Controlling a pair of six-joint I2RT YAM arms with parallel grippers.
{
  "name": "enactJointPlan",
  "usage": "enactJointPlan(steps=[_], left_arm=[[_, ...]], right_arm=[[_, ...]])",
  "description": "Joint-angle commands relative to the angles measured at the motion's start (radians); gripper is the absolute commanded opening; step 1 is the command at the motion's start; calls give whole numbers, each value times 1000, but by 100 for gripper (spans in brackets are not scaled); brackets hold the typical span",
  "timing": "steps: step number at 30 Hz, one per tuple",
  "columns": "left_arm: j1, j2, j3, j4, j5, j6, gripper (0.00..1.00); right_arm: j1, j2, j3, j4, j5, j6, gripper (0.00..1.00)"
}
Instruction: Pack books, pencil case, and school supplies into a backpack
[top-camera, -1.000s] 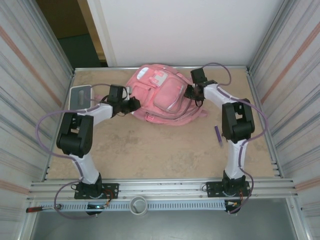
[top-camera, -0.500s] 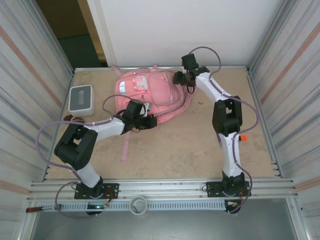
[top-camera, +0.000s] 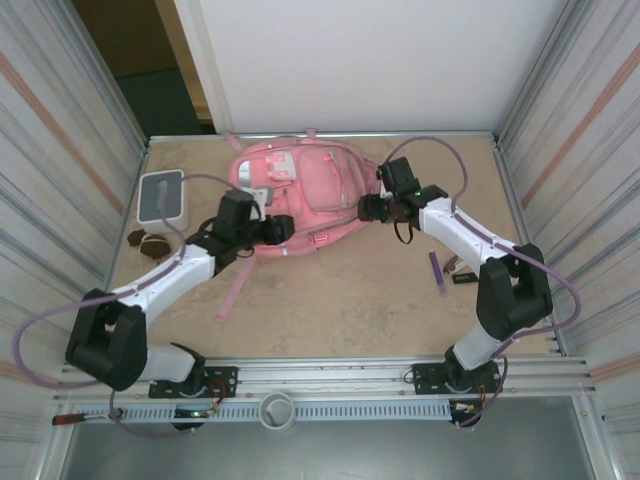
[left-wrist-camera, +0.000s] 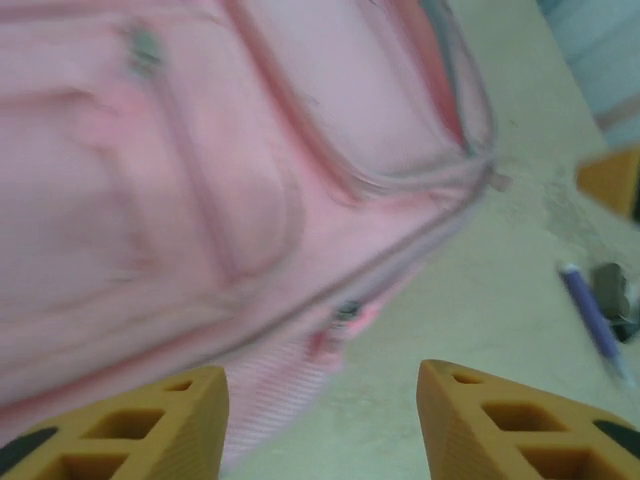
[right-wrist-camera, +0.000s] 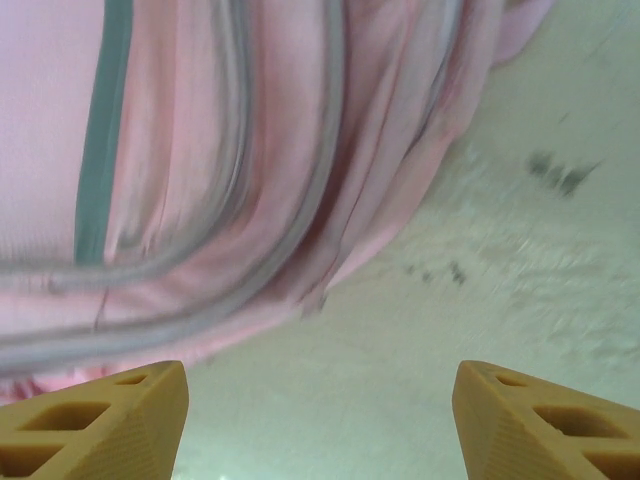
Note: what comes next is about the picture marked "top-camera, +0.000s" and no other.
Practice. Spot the pink backpack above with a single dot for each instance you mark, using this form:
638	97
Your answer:
310	185

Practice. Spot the purple marker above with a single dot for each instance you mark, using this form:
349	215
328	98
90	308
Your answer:
437	272

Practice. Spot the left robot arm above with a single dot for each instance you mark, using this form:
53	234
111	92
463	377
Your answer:
105	345

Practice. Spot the white grey tissue box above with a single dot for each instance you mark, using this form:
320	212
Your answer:
160	200

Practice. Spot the small dark brown pouch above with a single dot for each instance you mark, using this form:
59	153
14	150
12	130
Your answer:
135	238

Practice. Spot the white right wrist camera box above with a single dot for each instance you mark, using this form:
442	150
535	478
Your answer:
382	185

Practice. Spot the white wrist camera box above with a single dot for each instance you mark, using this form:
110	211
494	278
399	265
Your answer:
382	185
262	194

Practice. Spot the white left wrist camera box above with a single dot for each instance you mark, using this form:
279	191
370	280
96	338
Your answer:
262	194

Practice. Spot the wide aluminium mounting rail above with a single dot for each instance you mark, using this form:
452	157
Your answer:
325	375

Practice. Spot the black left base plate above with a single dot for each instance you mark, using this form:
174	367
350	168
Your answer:
222	381

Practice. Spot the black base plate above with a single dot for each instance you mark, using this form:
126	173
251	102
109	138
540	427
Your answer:
222	381
425	377

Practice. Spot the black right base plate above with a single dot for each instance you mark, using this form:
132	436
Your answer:
425	377

